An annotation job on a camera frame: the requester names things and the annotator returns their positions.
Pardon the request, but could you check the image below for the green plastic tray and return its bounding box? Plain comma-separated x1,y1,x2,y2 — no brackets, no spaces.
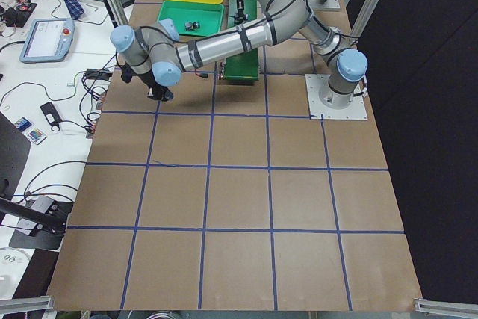
158,0,224,37

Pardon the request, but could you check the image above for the black power strip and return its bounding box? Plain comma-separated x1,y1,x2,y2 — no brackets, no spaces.
84,69,112,81

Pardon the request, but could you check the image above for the black power adapter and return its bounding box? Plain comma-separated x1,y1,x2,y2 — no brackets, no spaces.
120,0,135,9

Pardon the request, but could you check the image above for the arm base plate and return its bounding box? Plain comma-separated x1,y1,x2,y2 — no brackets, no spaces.
308,0,341,12
305,74,367,120

